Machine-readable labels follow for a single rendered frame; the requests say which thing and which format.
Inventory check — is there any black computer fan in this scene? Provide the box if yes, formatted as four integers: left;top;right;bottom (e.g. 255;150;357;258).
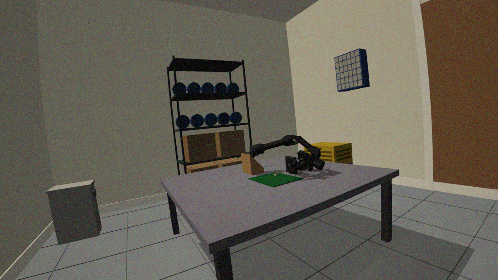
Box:
285;156;298;174

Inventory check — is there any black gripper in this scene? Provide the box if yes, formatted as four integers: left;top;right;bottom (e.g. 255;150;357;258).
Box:
289;158;313;171

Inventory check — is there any green circuit board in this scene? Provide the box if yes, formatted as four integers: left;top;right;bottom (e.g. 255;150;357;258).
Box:
249;172;303;187

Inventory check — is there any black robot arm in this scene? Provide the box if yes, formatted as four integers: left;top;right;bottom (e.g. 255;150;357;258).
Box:
247;135;325;171

